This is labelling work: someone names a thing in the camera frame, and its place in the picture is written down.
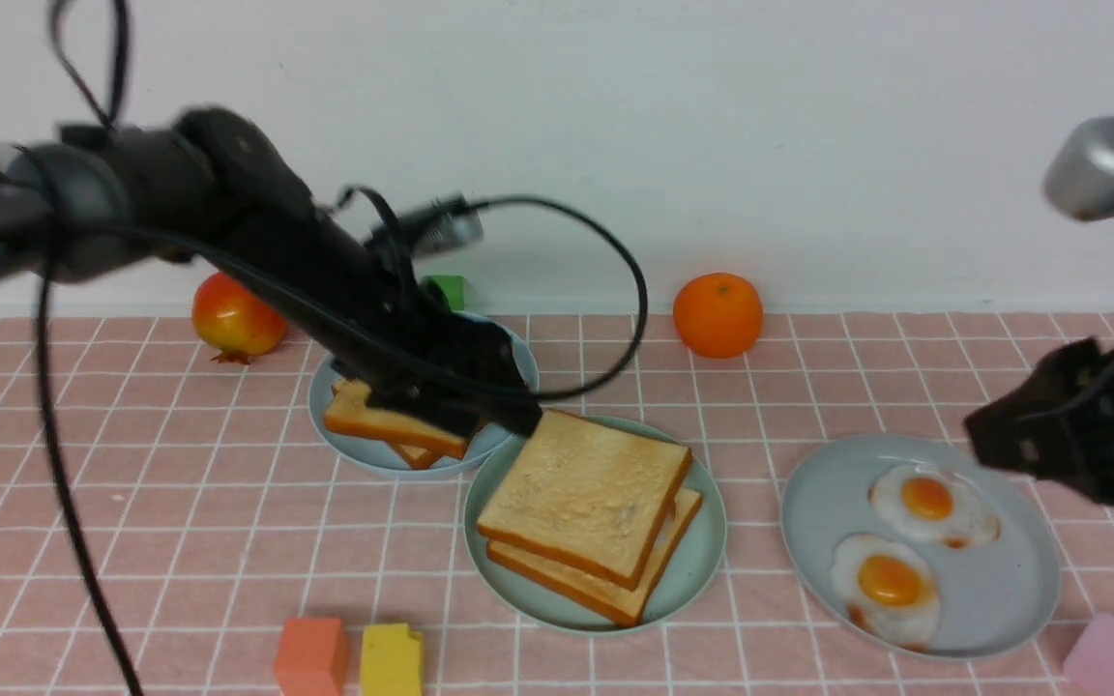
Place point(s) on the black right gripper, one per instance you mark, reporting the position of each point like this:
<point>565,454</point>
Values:
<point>1058,425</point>

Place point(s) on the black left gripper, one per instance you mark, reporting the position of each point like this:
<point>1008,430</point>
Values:
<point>420,358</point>

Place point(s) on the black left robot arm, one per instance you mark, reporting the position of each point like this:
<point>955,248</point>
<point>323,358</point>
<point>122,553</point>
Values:
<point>213,186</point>

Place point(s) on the green foam cube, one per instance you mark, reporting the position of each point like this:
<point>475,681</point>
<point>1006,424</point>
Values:
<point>451,290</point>

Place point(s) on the light blue bread plate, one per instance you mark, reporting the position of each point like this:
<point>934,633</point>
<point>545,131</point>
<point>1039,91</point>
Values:
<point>376,457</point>

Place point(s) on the fried egg rear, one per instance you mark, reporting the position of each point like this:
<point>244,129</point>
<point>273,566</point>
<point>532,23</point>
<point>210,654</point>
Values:
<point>930,504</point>

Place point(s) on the fried egg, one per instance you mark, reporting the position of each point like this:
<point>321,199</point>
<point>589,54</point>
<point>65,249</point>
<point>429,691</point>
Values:
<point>930,504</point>
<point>887,590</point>

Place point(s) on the grey egg plate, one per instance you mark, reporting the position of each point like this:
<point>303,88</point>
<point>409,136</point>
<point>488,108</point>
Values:
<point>994,597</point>

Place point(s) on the red yellow pomegranate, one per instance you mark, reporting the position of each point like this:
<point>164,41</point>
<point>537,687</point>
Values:
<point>233,322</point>

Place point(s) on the pink foam cube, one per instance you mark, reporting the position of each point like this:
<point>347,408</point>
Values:
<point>1090,663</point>

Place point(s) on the orange tangerine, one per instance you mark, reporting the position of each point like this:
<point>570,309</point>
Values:
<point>719,315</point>

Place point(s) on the fried egg front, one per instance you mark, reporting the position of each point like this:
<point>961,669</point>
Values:
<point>887,590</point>

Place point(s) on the pink checkered tablecloth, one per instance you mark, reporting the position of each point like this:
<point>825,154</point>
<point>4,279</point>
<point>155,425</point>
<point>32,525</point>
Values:
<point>216,513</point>

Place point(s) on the yellow foam block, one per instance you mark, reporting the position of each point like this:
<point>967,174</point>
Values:
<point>391,660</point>

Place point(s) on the teal green plate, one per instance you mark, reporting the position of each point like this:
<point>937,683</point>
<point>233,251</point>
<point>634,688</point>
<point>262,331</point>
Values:
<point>688,574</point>

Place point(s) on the orange foam cube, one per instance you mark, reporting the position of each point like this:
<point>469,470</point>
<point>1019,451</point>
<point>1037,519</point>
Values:
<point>312,657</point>

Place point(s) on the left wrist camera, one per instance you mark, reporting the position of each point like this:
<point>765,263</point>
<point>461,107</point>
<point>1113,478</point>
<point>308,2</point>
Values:
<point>441,232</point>

